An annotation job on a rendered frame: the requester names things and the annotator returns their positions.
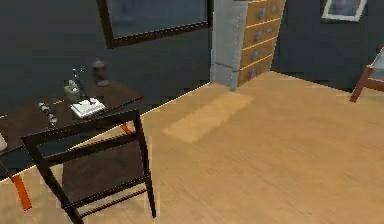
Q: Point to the grey chest with wooden drawers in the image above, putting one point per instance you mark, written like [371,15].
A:
[256,36]

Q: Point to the dark framed window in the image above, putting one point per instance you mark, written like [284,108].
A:
[156,16]

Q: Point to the black pen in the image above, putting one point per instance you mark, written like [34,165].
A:
[89,100]

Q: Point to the white book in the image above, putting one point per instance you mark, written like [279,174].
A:
[87,108]

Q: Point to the dark brown wooden chair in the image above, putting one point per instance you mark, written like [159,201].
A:
[100,168]

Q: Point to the green tissue box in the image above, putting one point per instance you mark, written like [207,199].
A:
[72,92]

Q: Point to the black and white remote control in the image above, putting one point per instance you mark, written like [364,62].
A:
[47,112]

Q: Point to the dark desk with orange legs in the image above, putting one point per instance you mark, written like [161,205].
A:
[30,116]

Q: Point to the red-brown framed furniture piece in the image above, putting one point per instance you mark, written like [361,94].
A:
[370,78]

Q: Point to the white framed picture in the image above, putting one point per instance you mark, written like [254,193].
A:
[343,9]

